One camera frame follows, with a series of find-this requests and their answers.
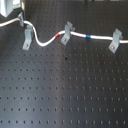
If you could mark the grey metal clip far left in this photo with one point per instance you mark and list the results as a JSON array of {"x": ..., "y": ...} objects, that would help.
[{"x": 21, "y": 18}]

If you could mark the grey metal clip right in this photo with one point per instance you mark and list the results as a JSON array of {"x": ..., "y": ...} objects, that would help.
[{"x": 117, "y": 36}]

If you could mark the white box top left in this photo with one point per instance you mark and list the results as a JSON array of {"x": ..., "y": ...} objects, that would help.
[{"x": 7, "y": 6}]

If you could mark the grey metal clip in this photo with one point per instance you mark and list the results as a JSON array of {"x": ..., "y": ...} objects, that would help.
[
  {"x": 21, "y": 18},
  {"x": 28, "y": 37},
  {"x": 117, "y": 36},
  {"x": 68, "y": 28}
]

